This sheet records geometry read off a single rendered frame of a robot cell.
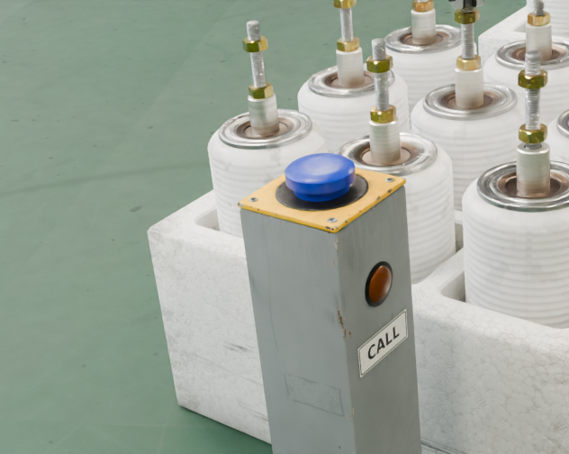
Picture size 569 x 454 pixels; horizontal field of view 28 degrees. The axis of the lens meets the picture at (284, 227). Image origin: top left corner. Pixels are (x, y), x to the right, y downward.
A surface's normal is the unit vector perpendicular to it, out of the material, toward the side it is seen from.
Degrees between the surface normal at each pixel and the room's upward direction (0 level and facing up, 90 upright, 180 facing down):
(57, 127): 0
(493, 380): 90
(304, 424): 90
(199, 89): 0
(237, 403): 90
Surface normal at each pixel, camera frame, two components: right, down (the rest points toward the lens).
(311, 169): -0.11, -0.89
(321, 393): -0.62, 0.41
